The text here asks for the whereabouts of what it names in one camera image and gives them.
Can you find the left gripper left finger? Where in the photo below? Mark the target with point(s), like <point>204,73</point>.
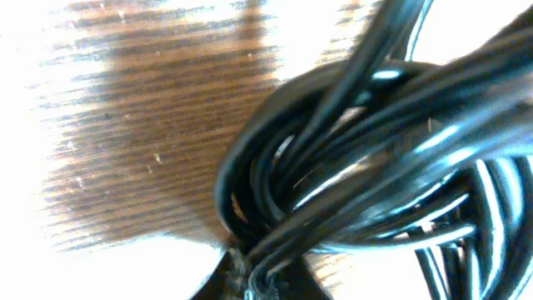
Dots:
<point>230,279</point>

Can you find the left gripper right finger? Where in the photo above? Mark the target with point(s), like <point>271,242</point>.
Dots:
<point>296,282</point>

